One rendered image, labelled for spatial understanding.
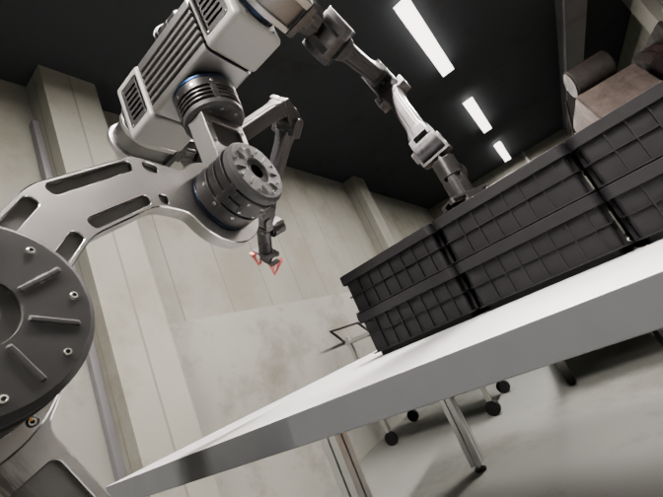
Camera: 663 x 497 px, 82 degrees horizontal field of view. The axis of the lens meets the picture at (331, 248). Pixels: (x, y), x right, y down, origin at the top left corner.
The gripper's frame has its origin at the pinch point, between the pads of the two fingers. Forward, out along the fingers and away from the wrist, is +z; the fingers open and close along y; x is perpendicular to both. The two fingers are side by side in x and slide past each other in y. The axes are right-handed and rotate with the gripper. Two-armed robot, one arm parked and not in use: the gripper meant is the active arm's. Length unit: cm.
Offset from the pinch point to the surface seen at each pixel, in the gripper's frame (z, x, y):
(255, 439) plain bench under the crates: 17, 22, 60
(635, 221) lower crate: 12.7, 23.5, -11.2
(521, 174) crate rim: -4.7, 16.5, -3.0
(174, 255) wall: -87, -163, 99
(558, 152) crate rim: -4.5, 21.5, -8.2
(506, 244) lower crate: 6.2, 10.2, 3.6
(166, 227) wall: -109, -164, 98
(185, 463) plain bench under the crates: 17, 11, 73
